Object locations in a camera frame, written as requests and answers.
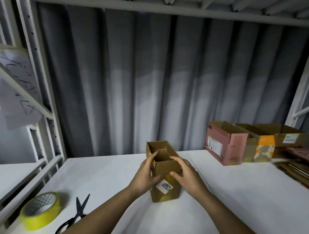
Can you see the pile of cardboard boxes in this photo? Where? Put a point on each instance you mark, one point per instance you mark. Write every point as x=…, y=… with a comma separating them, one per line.
x=294, y=166

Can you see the person's right hand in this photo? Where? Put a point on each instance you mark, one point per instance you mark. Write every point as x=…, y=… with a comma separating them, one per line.
x=190, y=179

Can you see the small brown labelled carton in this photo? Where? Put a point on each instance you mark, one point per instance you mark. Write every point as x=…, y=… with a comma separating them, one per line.
x=250, y=147

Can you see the yellow tape roll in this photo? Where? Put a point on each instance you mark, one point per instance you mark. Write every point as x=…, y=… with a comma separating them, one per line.
x=38, y=214

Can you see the orange and white carton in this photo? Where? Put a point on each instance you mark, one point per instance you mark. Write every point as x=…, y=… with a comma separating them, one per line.
x=265, y=150

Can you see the printed brown cardboard box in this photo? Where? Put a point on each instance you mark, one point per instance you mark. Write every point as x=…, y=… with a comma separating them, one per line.
x=289, y=137

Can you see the pink lettered cardboard box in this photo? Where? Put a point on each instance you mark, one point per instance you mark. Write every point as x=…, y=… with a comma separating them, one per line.
x=227, y=144

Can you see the person's left forearm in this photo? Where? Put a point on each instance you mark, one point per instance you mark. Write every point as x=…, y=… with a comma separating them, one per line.
x=101, y=217

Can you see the brown box with 7020 sticker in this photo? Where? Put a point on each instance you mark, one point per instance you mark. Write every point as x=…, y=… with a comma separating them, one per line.
x=166, y=193

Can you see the person's left hand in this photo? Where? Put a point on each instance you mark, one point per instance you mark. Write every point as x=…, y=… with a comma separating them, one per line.
x=144, y=177

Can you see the handwritten paper sheet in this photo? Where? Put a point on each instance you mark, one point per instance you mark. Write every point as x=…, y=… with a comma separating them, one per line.
x=17, y=72
x=17, y=113

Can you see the person's right forearm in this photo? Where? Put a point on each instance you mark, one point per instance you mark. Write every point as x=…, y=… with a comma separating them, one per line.
x=224, y=217

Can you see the black scissors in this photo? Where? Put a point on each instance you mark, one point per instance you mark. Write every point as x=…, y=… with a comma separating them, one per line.
x=75, y=214

